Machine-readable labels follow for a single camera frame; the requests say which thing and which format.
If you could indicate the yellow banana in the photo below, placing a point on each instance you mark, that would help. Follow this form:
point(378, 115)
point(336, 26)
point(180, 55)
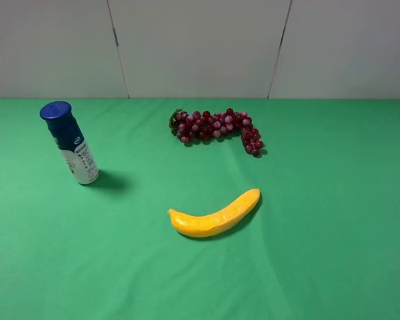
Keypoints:
point(218, 222)

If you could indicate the red grape bunch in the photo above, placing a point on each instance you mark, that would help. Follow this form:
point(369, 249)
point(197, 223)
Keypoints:
point(204, 126)

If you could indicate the blue and white bottle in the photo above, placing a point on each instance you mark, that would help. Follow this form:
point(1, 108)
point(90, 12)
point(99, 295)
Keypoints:
point(70, 141)

